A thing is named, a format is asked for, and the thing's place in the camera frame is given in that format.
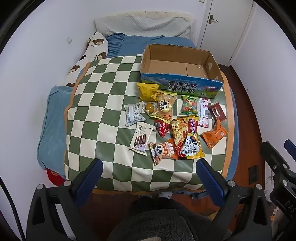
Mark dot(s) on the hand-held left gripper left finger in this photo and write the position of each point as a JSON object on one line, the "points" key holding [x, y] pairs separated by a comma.
{"points": [[89, 180]]}

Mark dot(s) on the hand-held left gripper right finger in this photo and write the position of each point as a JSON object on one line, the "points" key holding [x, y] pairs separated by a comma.
{"points": [[211, 180]]}

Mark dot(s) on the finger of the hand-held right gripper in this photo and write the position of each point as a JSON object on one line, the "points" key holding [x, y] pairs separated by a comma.
{"points": [[275, 162], [291, 149]]}

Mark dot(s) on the dark red snack packet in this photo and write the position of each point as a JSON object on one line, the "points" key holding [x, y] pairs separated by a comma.
{"points": [[217, 112]]}

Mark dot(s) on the braised egg packet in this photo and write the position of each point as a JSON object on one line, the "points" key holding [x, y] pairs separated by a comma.
{"points": [[149, 108]]}

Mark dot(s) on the printed cardboard box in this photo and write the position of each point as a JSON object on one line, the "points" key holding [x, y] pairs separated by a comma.
{"points": [[175, 69]]}

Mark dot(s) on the red cloth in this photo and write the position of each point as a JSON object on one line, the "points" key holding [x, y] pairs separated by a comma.
{"points": [[54, 177]]}

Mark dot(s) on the long yellow snack packet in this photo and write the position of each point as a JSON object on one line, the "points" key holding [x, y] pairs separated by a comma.
{"points": [[193, 143]]}

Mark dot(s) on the orange snack packet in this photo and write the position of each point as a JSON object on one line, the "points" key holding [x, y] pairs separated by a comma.
{"points": [[215, 135]]}

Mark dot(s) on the panda print snack packet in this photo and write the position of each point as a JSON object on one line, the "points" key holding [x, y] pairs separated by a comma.
{"points": [[161, 151]]}

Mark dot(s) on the orange noodle packet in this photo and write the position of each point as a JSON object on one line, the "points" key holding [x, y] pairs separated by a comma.
{"points": [[179, 132]]}

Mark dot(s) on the blue bed sheet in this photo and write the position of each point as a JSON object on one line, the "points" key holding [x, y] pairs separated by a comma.
{"points": [[55, 129]]}

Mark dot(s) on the white wafer packet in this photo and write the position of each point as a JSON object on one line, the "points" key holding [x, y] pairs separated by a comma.
{"points": [[141, 139]]}

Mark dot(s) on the white pink snack packet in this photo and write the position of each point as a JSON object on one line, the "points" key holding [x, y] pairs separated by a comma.
{"points": [[203, 112]]}

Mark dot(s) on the small red snack packet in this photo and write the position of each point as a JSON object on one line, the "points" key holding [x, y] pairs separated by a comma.
{"points": [[162, 128]]}

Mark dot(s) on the green candy packet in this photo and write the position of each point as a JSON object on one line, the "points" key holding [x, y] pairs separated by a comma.
{"points": [[190, 106]]}

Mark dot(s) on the green white checkered blanket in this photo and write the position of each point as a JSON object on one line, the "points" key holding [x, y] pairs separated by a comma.
{"points": [[104, 104]]}

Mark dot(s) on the grey white snack packet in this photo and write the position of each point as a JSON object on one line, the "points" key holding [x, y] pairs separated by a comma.
{"points": [[134, 114]]}

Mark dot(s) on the clear bun packet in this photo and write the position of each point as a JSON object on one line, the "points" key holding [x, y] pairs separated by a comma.
{"points": [[165, 104]]}

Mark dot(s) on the bear print pillow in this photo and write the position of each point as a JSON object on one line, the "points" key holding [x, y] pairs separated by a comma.
{"points": [[96, 46]]}

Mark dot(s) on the white door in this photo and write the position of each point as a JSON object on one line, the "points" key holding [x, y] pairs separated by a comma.
{"points": [[227, 27]]}

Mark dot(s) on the blue ruffled pillow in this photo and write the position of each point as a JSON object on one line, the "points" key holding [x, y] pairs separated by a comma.
{"points": [[129, 44]]}

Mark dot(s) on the white quilted headboard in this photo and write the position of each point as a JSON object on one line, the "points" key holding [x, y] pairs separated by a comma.
{"points": [[143, 25]]}

